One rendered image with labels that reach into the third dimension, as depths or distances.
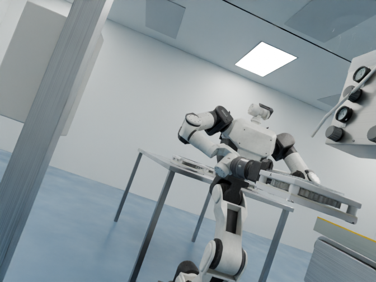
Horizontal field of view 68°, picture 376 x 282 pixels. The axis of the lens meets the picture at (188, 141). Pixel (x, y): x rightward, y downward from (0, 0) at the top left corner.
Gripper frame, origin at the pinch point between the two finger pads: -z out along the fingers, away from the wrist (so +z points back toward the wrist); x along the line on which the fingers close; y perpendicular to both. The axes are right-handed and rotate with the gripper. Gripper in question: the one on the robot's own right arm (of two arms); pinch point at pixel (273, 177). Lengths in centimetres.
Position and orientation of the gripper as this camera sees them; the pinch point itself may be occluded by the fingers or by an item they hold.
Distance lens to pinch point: 113.6
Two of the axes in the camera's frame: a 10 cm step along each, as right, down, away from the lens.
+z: -6.5, -1.7, 7.4
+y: -6.8, -3.0, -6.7
